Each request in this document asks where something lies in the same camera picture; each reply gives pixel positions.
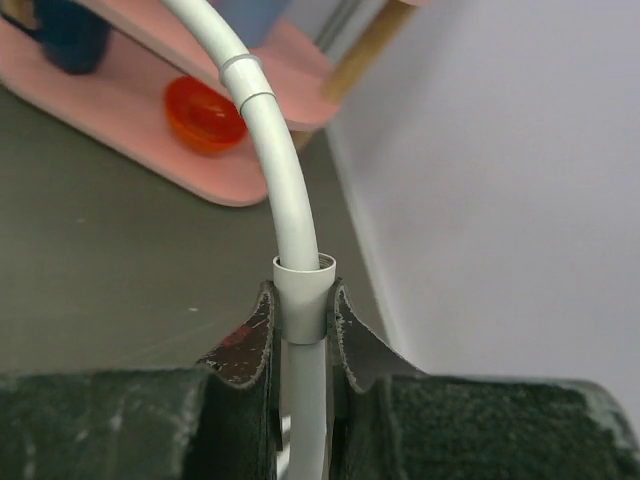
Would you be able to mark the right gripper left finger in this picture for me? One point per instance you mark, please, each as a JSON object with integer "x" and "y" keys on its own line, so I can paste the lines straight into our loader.
{"x": 215, "y": 420}

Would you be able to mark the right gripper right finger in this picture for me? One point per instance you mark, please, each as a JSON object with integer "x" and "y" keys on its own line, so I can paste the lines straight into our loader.
{"x": 394, "y": 421}

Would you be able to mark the orange bowl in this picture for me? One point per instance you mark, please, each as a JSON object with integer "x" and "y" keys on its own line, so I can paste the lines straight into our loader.
{"x": 201, "y": 119}

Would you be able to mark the pink three-tier shelf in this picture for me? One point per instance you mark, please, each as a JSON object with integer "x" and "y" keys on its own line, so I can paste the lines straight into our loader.
{"x": 120, "y": 105}

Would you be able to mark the small dark blue object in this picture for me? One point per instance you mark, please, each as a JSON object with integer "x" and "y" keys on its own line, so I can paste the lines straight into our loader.
{"x": 71, "y": 37}

